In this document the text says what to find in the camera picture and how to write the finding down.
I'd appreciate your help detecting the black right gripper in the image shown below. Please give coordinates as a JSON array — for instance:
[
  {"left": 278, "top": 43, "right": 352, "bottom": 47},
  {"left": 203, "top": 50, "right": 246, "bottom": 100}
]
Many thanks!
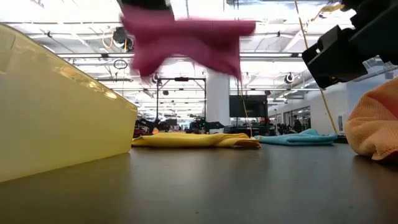
[{"left": 301, "top": 24, "right": 370, "bottom": 90}]

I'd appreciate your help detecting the pink microfiber towel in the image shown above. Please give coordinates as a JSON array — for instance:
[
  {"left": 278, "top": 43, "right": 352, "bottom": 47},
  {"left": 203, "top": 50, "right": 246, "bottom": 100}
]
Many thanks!
[{"left": 119, "top": 4, "right": 257, "bottom": 83}]

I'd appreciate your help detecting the orange microfiber towel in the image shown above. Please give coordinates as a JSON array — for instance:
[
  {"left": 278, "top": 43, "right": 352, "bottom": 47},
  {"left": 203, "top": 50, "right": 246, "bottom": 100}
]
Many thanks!
[{"left": 344, "top": 77, "right": 398, "bottom": 161}]

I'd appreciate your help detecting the yellow microfiber towel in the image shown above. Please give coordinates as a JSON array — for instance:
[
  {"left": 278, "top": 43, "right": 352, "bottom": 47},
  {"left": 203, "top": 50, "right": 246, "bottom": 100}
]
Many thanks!
[{"left": 131, "top": 131, "right": 262, "bottom": 149}]

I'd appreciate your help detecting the yellow plastic bin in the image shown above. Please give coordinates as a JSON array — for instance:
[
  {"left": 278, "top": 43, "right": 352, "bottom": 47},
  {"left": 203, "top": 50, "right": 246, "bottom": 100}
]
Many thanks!
[{"left": 0, "top": 22, "right": 139, "bottom": 184}]

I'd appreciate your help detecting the blue microfiber towel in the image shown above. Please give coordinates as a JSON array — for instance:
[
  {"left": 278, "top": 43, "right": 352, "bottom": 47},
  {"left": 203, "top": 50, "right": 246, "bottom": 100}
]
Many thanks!
[{"left": 254, "top": 128, "right": 339, "bottom": 147}]

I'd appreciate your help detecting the white floor appliance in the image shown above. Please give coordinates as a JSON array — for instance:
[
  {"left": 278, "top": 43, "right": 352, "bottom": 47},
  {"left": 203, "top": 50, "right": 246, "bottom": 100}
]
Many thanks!
[{"left": 337, "top": 112, "right": 349, "bottom": 136}]

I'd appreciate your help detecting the person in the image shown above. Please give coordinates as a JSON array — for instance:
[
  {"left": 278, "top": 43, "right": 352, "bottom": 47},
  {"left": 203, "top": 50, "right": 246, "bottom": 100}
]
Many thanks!
[{"left": 293, "top": 114, "right": 304, "bottom": 134}]

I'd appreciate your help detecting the black monitor screen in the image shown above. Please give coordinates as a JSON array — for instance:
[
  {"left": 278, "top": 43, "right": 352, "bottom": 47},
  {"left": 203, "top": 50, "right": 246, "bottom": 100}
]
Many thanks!
[{"left": 229, "top": 95, "right": 269, "bottom": 119}]

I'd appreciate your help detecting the white round column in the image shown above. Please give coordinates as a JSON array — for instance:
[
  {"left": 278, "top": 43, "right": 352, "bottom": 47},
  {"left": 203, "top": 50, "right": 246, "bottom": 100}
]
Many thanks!
[{"left": 206, "top": 70, "right": 231, "bottom": 128}]

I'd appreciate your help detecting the orange-yellow hanging cable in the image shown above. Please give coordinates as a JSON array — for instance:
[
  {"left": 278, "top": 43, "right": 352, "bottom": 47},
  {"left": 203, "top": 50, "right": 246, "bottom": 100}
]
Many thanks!
[{"left": 293, "top": 0, "right": 339, "bottom": 136}]

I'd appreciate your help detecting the black hanging cable loop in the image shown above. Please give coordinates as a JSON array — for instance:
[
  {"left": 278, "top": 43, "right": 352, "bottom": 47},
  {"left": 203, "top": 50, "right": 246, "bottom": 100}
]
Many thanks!
[{"left": 113, "top": 58, "right": 129, "bottom": 70}]

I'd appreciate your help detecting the black metal frame rig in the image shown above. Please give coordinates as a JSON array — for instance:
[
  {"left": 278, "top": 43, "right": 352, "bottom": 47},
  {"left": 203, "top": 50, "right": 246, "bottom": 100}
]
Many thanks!
[{"left": 155, "top": 77, "right": 208, "bottom": 121}]

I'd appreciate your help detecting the thin hanging cable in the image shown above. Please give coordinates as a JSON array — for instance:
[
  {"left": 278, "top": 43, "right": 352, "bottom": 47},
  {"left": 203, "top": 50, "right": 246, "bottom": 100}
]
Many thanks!
[{"left": 238, "top": 79, "right": 254, "bottom": 138}]

